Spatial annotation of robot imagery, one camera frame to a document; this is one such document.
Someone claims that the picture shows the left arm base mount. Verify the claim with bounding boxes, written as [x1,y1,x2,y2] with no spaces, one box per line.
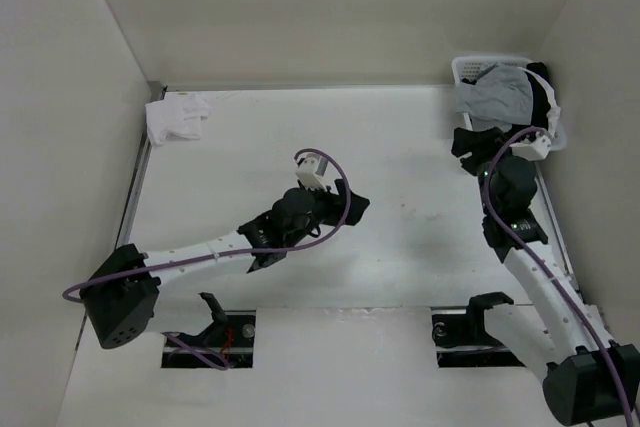
[173,293,257,369]

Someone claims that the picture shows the white garment in basket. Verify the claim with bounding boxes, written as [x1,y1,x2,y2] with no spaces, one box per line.
[521,67,561,141]

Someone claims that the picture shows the white plastic basket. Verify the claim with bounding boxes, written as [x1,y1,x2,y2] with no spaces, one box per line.
[451,54,568,161]

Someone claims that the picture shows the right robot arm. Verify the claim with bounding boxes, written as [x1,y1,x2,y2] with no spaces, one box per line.
[451,127,639,426]

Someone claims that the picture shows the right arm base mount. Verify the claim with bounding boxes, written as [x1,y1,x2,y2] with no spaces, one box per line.
[431,292,524,368]

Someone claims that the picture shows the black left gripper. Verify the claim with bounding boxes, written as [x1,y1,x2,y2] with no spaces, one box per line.
[285,179,368,247]

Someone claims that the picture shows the grey tank top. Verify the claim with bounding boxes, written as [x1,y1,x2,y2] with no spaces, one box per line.
[455,63,534,131]

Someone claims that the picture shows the white folded tank top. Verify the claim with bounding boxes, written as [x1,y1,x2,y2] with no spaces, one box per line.
[145,94,211,147]

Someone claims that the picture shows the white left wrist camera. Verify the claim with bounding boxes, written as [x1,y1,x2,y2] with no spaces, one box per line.
[295,153,328,192]

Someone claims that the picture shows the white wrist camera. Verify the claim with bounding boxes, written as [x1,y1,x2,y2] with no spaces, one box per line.
[510,127,555,162]
[295,153,328,192]

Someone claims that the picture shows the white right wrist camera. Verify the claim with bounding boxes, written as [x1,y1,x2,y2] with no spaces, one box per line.
[510,127,555,162]

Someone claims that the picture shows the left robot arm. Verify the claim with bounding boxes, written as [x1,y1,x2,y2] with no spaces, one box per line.
[80,179,370,350]

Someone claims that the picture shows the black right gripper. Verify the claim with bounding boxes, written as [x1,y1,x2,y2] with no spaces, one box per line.
[451,126,525,215]

